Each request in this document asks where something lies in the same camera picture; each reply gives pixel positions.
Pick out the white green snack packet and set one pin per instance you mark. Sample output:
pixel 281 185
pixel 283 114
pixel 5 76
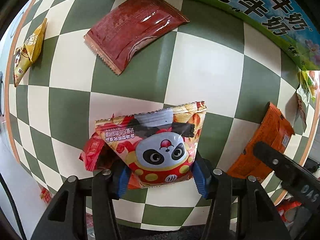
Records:
pixel 302 100

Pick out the orange snack packet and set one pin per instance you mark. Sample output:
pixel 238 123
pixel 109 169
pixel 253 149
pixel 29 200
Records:
pixel 267 140

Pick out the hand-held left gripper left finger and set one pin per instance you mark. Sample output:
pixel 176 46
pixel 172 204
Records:
pixel 123 181

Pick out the small red snack packet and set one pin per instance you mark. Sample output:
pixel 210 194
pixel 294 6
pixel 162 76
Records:
pixel 91 152

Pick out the brown box with red label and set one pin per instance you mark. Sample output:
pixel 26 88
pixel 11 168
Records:
pixel 46 195

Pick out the large panda snack packet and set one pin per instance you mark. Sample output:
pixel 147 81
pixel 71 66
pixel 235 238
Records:
pixel 160 152

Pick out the orange plastic bag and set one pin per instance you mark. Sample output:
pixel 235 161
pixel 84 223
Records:
pixel 285 210

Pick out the dark red snack packet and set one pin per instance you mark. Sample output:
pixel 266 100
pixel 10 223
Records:
pixel 132 32

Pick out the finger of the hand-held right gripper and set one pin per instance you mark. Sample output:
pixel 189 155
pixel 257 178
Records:
pixel 275 161

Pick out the cardboard box blue print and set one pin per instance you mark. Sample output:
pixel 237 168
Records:
pixel 250 5

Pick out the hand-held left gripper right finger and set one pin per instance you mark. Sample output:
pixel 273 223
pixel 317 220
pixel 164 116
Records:
pixel 200 181

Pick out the small yellow panda snack packet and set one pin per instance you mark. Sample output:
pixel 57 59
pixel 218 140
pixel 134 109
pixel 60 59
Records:
pixel 27 52

